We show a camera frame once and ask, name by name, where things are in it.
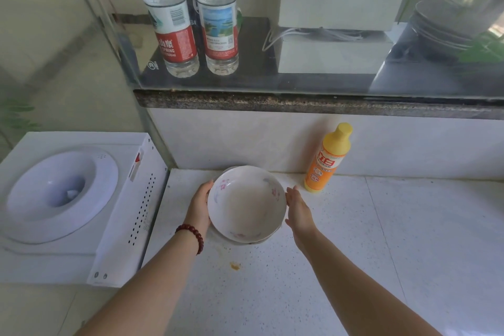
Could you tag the white water dispenser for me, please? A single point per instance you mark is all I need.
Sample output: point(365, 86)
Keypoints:
point(118, 209)

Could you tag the flat white base box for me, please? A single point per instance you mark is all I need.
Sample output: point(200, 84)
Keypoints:
point(334, 56)

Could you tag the person's right hand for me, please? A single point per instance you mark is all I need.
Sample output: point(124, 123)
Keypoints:
point(301, 217)

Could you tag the white plate pink flowers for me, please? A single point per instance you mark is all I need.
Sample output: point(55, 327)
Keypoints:
point(246, 206)

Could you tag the grey metal glass frame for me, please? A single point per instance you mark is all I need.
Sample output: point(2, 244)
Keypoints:
point(134, 91)

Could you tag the white stone countertop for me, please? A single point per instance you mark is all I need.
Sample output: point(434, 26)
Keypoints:
point(413, 249)

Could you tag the blue label water bottle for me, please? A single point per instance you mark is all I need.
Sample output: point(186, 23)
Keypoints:
point(218, 32)

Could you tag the floral printed glass door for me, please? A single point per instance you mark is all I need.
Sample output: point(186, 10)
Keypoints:
point(59, 52)

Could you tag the person's left hand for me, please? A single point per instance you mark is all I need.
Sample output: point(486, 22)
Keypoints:
point(199, 209)

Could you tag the potted green plant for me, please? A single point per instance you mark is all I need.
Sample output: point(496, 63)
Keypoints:
point(445, 24)

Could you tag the person's left forearm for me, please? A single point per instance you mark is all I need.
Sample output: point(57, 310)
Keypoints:
point(145, 288)

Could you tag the yellow dish soap bottle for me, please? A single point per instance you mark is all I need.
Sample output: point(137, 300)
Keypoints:
point(325, 166)

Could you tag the dark stone ledge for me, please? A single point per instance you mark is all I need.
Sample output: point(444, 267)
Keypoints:
point(315, 105)

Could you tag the person's right forearm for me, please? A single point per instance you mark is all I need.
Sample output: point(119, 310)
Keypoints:
point(362, 292)

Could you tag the red label water bottle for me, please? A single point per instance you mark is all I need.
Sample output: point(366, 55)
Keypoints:
point(173, 40)

